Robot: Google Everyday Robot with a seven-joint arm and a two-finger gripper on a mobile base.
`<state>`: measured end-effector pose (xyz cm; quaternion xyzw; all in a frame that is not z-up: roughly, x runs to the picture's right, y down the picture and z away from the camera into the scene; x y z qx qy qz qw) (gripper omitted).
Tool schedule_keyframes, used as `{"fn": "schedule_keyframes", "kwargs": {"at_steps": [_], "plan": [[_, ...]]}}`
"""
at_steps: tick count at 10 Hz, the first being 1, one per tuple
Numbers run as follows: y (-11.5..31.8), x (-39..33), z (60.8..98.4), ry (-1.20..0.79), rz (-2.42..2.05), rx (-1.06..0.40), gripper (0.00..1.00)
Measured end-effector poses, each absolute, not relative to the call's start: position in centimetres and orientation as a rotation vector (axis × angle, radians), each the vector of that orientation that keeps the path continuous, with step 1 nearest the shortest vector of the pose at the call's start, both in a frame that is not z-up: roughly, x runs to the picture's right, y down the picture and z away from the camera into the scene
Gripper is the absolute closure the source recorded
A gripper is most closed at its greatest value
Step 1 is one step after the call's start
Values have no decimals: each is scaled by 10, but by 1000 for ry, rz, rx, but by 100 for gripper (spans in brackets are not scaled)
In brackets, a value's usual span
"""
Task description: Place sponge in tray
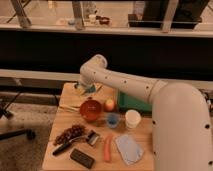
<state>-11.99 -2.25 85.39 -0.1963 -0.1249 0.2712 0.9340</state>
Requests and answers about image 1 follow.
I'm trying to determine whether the orange carrot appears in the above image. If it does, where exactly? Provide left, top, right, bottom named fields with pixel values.
left=104, top=134, right=113, bottom=162

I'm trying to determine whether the blue folded cloth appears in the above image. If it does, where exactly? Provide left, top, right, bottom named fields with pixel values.
left=115, top=134, right=144, bottom=165

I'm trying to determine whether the blue plastic cup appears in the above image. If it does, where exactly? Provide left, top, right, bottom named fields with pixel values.
left=106, top=113, right=120, bottom=128

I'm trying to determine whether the red bowl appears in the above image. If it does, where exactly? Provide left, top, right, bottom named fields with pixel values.
left=79, top=100, right=102, bottom=122

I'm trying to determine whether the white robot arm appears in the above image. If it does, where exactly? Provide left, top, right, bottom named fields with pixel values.
left=78, top=54, right=213, bottom=171

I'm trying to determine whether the white cup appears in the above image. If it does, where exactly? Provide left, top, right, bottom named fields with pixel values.
left=125, top=110, right=141, bottom=129

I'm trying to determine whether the bunch of dark grapes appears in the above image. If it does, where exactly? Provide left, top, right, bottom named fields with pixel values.
left=53, top=124, right=85, bottom=146

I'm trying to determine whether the green plastic tray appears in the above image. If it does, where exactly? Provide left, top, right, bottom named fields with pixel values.
left=117, top=92, right=152, bottom=112

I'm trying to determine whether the black rectangular block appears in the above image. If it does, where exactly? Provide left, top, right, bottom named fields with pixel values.
left=70, top=149, right=95, bottom=169

